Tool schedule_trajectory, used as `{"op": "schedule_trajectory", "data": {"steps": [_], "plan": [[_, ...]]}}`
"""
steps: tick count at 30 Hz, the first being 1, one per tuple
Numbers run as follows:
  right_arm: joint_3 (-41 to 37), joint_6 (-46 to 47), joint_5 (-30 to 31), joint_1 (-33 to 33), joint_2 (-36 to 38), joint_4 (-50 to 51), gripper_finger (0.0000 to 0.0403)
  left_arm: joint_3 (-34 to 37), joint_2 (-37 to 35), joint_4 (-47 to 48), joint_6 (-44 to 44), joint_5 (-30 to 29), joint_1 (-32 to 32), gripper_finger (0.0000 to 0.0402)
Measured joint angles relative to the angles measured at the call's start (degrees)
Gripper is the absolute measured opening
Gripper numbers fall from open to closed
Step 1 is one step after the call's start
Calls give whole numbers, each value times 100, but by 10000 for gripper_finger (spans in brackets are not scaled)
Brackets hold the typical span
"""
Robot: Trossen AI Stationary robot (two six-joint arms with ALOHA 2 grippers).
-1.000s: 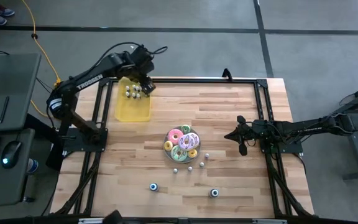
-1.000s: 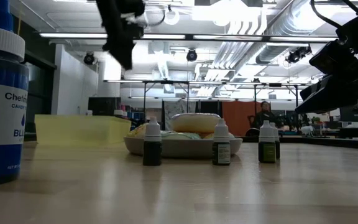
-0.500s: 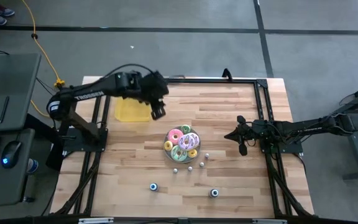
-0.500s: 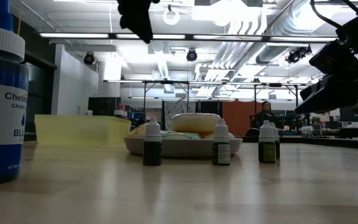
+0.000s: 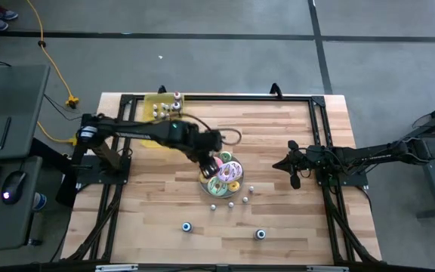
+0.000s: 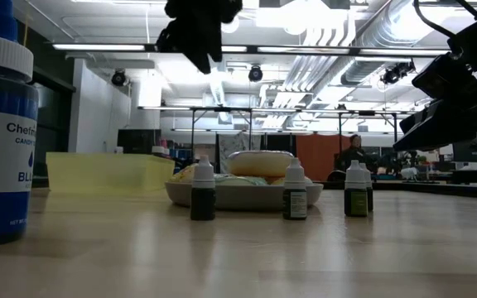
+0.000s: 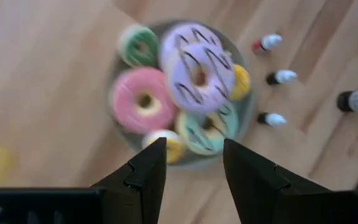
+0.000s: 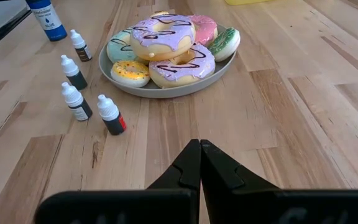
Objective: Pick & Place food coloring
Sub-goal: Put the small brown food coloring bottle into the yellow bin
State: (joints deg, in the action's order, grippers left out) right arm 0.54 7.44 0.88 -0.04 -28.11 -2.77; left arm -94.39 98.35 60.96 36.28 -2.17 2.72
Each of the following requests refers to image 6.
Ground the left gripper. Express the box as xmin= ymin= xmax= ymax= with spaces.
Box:
xmin=155 ymin=0 xmax=243 ymax=75

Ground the lime food coloring dropper bottle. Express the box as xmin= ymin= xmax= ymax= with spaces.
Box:
xmin=344 ymin=159 xmax=369 ymax=218

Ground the brown food coloring dropper bottle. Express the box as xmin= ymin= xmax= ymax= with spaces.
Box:
xmin=190 ymin=155 xmax=217 ymax=222

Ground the green food coloring dropper bottle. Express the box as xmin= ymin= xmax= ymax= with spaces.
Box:
xmin=282 ymin=156 xmax=308 ymax=221

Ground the black background monitor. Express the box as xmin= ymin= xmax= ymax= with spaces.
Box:
xmin=117 ymin=128 xmax=162 ymax=155
xmin=453 ymin=131 xmax=477 ymax=163

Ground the person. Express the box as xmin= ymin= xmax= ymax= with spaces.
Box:
xmin=336 ymin=133 xmax=372 ymax=173

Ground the black overhead light bar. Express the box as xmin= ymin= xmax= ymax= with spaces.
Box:
xmin=51 ymin=42 xmax=451 ymax=57

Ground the patterned background cloth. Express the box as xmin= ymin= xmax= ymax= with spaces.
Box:
xmin=218 ymin=131 xmax=263 ymax=174

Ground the orange background panel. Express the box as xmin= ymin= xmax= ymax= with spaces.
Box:
xmin=295 ymin=133 xmax=354 ymax=182

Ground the mint drizzled donut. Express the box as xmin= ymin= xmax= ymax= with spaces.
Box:
xmin=215 ymin=173 xmax=269 ymax=187

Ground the gray plate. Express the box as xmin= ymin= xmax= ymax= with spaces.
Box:
xmin=164 ymin=180 xmax=325 ymax=211

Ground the yellow plastic tray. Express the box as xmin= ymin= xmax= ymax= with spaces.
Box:
xmin=46 ymin=151 xmax=176 ymax=195

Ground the blue candy color bottle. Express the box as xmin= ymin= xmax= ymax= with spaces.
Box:
xmin=0 ymin=0 xmax=40 ymax=249

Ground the white ring lamp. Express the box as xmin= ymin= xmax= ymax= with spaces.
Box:
xmin=221 ymin=16 xmax=241 ymax=35

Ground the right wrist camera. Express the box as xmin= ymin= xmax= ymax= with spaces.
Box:
xmin=411 ymin=52 xmax=477 ymax=100

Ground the black aluminium table frame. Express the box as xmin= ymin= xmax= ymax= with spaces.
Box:
xmin=312 ymin=177 xmax=477 ymax=202

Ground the black overhead camera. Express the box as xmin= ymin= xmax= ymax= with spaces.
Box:
xmin=248 ymin=65 xmax=264 ymax=83

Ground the black background ceiling camera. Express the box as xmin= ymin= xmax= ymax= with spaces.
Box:
xmin=378 ymin=60 xmax=417 ymax=86
xmin=110 ymin=69 xmax=130 ymax=88

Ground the silver ceiling duct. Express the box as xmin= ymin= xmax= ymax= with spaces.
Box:
xmin=340 ymin=0 xmax=455 ymax=88

